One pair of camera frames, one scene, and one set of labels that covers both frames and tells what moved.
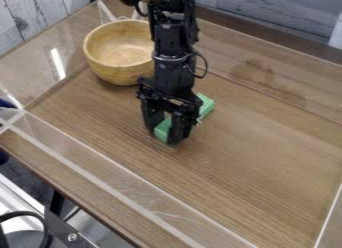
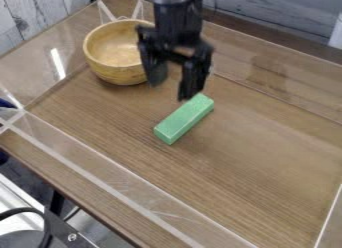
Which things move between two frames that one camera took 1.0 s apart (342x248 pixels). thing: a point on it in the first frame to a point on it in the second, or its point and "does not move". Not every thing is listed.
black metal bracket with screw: [63, 232] does not move
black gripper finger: [153, 113] to [156, 62]
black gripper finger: [182, 125] to [195, 74]
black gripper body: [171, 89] to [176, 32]
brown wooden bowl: [119, 51] does not move
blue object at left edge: [5, 103] does not move
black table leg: [57, 201] does not move
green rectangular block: [162, 130] does not move
